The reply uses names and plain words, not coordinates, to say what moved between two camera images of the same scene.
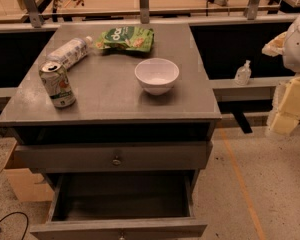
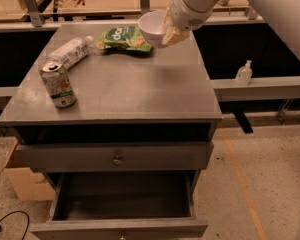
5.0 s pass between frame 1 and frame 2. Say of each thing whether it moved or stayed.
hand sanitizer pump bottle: stayed
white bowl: moved
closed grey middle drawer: stayed
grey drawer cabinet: stayed
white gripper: moved
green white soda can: stayed
